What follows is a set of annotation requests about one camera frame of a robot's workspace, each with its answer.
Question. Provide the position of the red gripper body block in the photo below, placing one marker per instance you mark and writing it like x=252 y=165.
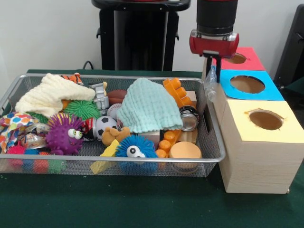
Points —
x=213 y=46

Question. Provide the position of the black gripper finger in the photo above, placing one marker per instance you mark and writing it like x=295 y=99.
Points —
x=209 y=66
x=219 y=70

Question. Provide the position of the crushed clear plastic bottle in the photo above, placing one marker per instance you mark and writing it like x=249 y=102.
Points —
x=211 y=88

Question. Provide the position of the light blue muslin cloth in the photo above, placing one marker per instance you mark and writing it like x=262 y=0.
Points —
x=149 y=107

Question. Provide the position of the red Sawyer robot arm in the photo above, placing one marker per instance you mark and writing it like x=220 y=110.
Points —
x=216 y=14

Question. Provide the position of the wooden box with three holes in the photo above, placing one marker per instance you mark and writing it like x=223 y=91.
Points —
x=261 y=166

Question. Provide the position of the shallow mesh bin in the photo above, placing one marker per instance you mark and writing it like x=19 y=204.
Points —
x=71 y=169

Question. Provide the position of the orange plastic toy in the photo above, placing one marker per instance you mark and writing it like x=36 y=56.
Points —
x=179 y=92

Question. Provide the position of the black chair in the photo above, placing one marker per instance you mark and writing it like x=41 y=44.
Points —
x=292 y=47

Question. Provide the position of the orange toy burger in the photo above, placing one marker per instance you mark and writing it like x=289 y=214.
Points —
x=185 y=150

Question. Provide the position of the blue spiky ball with eyes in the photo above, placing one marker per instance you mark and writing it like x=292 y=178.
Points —
x=142 y=145

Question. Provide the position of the brown plush bear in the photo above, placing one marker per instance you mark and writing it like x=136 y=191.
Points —
x=111 y=136

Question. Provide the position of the black and white soccer ball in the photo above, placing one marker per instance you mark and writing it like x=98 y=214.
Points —
x=104 y=126

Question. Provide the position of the green spiky ball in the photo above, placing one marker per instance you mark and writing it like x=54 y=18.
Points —
x=82 y=107

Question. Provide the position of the dark green tablecloth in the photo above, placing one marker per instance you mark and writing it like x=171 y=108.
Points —
x=142 y=204

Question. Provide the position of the purple spiky monster toy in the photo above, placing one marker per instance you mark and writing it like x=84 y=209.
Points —
x=64 y=135

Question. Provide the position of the cream muslin cloth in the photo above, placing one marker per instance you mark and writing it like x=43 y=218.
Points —
x=47 y=97

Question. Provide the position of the polka dot cloth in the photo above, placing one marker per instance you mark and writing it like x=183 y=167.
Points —
x=14 y=123

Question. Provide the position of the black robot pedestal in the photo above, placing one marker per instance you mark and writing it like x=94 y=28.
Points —
x=133 y=47

